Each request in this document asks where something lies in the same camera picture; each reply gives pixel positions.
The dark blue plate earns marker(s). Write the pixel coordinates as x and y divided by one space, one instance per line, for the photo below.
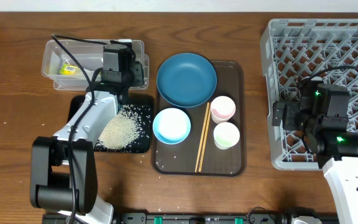
186 80

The clear plastic bin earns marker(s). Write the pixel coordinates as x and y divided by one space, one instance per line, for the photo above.
90 56

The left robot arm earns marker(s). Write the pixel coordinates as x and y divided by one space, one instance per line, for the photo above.
63 169

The wooden chopstick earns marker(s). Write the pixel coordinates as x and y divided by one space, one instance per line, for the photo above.
204 141
202 136

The black tray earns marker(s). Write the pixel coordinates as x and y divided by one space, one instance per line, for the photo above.
141 143

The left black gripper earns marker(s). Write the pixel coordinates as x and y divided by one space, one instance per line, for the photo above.
138 68

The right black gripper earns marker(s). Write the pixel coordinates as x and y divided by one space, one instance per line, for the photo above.
291 107

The grey dishwasher rack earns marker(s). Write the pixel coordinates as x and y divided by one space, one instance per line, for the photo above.
293 49

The yellow green snack wrapper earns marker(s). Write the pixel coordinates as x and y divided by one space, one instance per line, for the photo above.
67 69

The brown serving tray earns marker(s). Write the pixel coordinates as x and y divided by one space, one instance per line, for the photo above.
188 157

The left wooden chopstick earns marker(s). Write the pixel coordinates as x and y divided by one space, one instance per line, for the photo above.
202 136

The white rice pile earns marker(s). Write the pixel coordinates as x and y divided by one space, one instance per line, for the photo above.
120 132

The light blue bowl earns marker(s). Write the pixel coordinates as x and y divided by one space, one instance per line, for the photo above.
171 126

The white green cup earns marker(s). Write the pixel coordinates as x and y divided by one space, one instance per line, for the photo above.
226 135

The right wooden chopstick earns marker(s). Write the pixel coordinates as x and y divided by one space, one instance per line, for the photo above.
204 141

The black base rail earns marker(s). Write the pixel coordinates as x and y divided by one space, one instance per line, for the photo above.
141 218

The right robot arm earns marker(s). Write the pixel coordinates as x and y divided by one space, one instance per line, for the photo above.
338 159

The pink cup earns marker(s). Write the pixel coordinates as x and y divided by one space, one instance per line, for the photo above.
222 109

